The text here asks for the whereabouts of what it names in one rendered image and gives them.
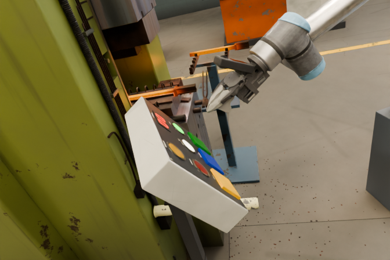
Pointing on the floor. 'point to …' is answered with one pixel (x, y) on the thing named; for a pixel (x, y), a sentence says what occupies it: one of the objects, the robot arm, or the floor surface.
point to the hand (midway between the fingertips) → (208, 107)
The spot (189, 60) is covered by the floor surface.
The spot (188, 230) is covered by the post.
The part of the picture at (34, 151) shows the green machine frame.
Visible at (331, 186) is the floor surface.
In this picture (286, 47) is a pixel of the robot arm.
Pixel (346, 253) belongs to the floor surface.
